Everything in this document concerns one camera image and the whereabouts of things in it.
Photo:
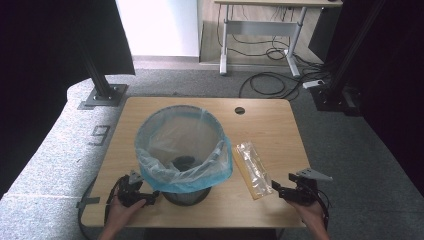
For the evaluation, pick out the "black computer case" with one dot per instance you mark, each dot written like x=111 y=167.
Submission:
x=321 y=33

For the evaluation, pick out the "white-legged wooden desk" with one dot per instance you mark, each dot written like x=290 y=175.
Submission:
x=260 y=28

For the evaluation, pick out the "white power strip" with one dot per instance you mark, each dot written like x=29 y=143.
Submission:
x=313 y=84

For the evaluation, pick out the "clear plastic wrapper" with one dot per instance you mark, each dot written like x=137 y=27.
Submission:
x=253 y=170

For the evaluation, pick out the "black mesh trash bin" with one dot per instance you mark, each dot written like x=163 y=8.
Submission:
x=186 y=197

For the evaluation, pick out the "grey tape strip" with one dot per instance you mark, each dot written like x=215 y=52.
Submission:
x=87 y=202

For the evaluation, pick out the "black curtain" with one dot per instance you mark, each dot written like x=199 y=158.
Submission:
x=43 y=66
x=393 y=83

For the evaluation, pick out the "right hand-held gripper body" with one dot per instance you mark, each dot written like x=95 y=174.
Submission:
x=305 y=190

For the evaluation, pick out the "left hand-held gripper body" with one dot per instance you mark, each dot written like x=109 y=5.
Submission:
x=128 y=191

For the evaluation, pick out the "person's left hand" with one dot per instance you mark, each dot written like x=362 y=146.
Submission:
x=120 y=213

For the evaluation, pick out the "black metal stand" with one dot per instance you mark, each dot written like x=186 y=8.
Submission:
x=340 y=83
x=100 y=83

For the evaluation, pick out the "person's right hand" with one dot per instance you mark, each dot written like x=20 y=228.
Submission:
x=310 y=213

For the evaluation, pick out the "blue plastic trash bag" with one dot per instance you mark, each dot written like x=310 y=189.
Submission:
x=156 y=140

